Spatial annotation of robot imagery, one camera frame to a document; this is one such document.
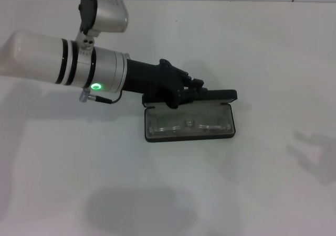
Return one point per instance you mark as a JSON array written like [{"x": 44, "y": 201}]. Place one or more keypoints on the clear transparent glasses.
[{"x": 189, "y": 124}]

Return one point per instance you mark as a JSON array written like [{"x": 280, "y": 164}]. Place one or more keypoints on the black glasses case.
[{"x": 223, "y": 95}]

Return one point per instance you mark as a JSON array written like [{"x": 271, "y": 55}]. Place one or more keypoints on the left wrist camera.
[{"x": 110, "y": 8}]

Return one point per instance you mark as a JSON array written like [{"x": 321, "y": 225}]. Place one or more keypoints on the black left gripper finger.
[
  {"x": 195, "y": 82},
  {"x": 195, "y": 95}
]

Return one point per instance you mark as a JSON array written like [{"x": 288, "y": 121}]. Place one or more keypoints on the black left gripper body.
[{"x": 149, "y": 78}]

